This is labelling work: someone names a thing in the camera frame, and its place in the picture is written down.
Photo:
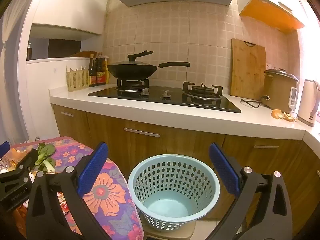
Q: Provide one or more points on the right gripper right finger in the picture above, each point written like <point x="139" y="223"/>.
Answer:
<point x="272" y="218"/>

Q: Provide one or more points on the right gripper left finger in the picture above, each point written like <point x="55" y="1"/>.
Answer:
<point x="45" y="218"/>

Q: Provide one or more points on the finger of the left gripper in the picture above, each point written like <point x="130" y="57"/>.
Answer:
<point x="23" y="167"/>
<point x="4" y="148"/>

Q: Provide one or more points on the green leafy vegetable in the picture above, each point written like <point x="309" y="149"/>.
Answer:
<point x="44" y="152"/>

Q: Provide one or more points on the orange peel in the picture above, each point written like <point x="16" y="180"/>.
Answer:
<point x="15" y="156"/>
<point x="278" y="114"/>

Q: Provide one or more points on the green vegetable stalk piece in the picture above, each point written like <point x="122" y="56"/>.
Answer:
<point x="47" y="166"/>

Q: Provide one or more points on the light blue perforated trash basket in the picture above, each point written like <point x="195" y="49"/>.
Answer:
<point x="171" y="190"/>

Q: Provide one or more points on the floral purple tablecloth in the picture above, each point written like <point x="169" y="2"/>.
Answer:
<point x="109" y="199"/>

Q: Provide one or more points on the wooden base cabinets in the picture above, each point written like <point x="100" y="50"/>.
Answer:
<point x="131" y="142"/>

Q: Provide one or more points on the beige utensil holder basket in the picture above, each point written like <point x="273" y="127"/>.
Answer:
<point x="77" y="79"/>

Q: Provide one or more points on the orange peel on counter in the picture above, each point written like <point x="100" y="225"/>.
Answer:
<point x="278" y="114"/>

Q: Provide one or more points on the dark soy sauce bottle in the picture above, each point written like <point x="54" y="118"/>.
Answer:
<point x="92" y="72"/>

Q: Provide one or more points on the black glass gas hob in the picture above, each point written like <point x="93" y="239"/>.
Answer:
<point x="173" y="96"/>

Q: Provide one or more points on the white electric kettle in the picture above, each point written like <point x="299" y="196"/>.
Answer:
<point x="309" y="102"/>

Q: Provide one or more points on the dark vinegar bottle red label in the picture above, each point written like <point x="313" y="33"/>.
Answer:
<point x="101" y="69"/>

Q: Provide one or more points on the black wok with lid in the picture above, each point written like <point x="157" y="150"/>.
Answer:
<point x="135" y="70"/>

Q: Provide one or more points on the right burner grate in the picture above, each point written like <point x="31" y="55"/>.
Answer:
<point x="202" y="92"/>

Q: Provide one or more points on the bamboo cutting board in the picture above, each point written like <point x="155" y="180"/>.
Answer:
<point x="248" y="66"/>

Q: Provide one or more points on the orange bottom wall cabinet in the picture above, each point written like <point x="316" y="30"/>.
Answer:
<point x="284" y="15"/>

